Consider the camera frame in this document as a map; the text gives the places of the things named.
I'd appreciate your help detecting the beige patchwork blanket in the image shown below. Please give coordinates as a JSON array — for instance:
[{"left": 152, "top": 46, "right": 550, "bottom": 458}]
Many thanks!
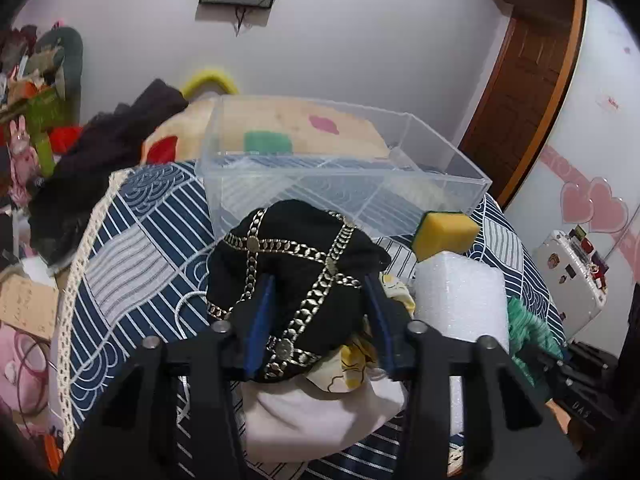
[{"left": 141, "top": 96, "right": 390, "bottom": 165}]

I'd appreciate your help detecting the white sliding wardrobe door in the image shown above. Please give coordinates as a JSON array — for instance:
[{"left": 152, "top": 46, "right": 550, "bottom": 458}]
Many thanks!
[{"left": 502, "top": 0, "right": 640, "bottom": 281}]

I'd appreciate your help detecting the pink bunny figure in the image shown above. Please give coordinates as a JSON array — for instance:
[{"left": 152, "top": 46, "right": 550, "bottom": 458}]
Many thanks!
[{"left": 9, "top": 115, "right": 40, "bottom": 208}]

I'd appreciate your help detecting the white stickered suitcase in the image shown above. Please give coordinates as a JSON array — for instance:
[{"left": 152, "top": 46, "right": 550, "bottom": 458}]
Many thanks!
[{"left": 533, "top": 230, "right": 608, "bottom": 339}]

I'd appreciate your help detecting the blue white patterned tablecloth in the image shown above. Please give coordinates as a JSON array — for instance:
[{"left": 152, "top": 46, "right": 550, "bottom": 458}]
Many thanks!
[{"left": 48, "top": 159, "right": 569, "bottom": 480}]

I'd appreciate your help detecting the pink plush slipper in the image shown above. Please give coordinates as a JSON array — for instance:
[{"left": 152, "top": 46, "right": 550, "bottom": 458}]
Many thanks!
[{"left": 0, "top": 324, "right": 49, "bottom": 416}]

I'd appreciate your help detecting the green knitted cloth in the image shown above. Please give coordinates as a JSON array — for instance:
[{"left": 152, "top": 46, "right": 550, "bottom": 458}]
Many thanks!
[{"left": 508, "top": 297, "right": 563, "bottom": 387}]

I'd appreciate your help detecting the black clothing pile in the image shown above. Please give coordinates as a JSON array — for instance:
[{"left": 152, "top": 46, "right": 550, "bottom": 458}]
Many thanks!
[{"left": 28, "top": 79, "right": 188, "bottom": 264}]

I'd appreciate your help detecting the dark green cushion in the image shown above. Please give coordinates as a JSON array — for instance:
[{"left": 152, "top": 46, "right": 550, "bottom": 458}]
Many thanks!
[{"left": 36, "top": 26, "right": 84, "bottom": 122}]

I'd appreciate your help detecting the black hat with chain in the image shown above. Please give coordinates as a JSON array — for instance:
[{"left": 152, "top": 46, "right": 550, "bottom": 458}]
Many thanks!
[{"left": 206, "top": 200, "right": 390, "bottom": 384}]

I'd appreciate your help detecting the yellow fuzzy arch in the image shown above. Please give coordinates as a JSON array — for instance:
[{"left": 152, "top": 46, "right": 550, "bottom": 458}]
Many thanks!
[{"left": 180, "top": 68, "right": 240, "bottom": 100}]

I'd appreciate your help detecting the white foam block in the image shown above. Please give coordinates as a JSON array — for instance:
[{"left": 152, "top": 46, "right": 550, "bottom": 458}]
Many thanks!
[{"left": 412, "top": 250, "right": 510, "bottom": 436}]

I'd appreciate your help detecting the clear plastic storage box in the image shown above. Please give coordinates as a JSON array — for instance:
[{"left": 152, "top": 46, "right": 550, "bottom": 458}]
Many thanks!
[{"left": 196, "top": 99, "right": 490, "bottom": 238}]

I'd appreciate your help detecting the yellow green sponge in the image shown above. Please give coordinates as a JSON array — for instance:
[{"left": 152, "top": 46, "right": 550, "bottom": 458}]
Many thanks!
[{"left": 411, "top": 211, "right": 480, "bottom": 262}]

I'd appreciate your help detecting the yellow floral fabric scrunchie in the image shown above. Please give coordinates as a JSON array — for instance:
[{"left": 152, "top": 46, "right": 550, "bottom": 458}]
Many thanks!
[{"left": 305, "top": 273, "right": 416, "bottom": 394}]

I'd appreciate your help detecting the green box of clutter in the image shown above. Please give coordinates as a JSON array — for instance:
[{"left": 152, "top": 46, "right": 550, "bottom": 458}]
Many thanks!
[{"left": 1, "top": 80, "right": 74, "bottom": 136}]

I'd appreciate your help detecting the brown wooden door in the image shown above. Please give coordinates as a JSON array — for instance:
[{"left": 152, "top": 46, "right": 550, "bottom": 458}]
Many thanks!
[{"left": 460, "top": 15, "right": 570, "bottom": 198}]

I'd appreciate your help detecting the white drawstring pouch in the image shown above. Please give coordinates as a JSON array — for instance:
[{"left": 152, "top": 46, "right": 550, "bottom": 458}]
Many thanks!
[{"left": 240, "top": 375, "right": 406, "bottom": 463}]

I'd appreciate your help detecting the brown cardboard note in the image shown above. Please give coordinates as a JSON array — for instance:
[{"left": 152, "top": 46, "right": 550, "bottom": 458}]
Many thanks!
[{"left": 0, "top": 274, "right": 58, "bottom": 340}]

